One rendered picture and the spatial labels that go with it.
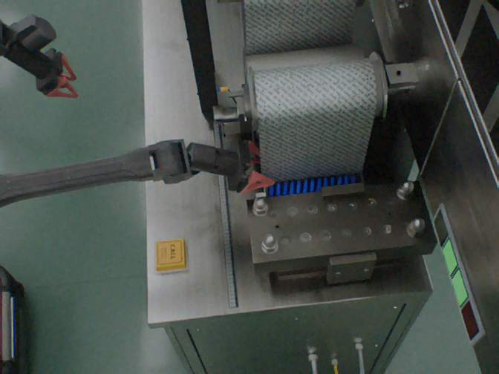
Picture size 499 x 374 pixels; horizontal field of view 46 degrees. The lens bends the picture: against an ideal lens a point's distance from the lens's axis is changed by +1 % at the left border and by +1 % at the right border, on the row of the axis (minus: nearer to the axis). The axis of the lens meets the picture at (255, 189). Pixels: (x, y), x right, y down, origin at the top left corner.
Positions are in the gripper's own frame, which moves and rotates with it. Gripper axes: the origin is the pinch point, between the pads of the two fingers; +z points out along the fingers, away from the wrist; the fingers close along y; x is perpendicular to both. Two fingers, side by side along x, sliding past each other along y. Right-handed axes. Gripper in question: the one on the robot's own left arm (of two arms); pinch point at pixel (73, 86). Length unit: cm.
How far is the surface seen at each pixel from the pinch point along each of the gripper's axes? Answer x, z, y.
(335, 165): -51, 26, -41
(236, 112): -39.3, 6.0, -29.8
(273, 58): -51, 7, -21
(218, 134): -22.2, 29.4, -13.4
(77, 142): 73, 79, 66
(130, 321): 62, 85, -25
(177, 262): -9, 19, -49
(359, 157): -56, 26, -42
